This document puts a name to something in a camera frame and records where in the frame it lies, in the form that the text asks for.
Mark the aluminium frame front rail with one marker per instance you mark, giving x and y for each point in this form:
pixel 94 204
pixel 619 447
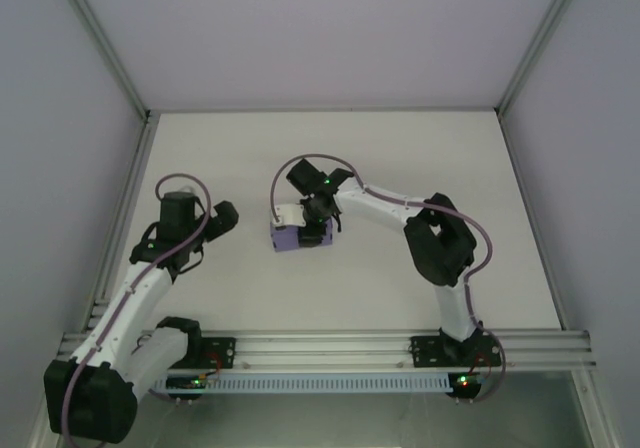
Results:
pixel 325 350

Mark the purple corrugated paper box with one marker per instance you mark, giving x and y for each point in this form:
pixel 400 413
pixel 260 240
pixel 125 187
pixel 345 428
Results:
pixel 286 240

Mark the aluminium frame side rail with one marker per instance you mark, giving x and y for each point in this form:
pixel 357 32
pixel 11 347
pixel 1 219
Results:
pixel 125 208

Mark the circuit board with green light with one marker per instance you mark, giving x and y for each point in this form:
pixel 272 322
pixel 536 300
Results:
pixel 466 382
pixel 192 383

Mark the aluminium frame corner post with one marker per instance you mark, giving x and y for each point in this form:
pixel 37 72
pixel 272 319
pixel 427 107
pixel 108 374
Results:
pixel 102 38

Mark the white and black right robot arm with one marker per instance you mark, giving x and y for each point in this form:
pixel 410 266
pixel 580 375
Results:
pixel 385 205

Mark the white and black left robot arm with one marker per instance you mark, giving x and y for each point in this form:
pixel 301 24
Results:
pixel 145 288

